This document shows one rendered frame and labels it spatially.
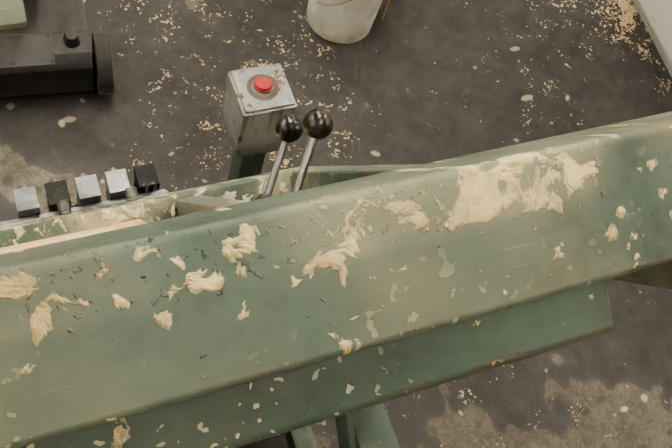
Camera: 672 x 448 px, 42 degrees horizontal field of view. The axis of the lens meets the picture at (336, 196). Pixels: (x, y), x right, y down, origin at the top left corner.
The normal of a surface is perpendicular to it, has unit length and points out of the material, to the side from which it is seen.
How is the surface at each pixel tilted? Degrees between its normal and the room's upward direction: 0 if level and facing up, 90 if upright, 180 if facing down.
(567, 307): 32
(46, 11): 0
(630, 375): 0
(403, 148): 0
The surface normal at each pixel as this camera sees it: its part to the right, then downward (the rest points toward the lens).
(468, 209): 0.34, 0.03
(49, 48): 0.20, -0.50
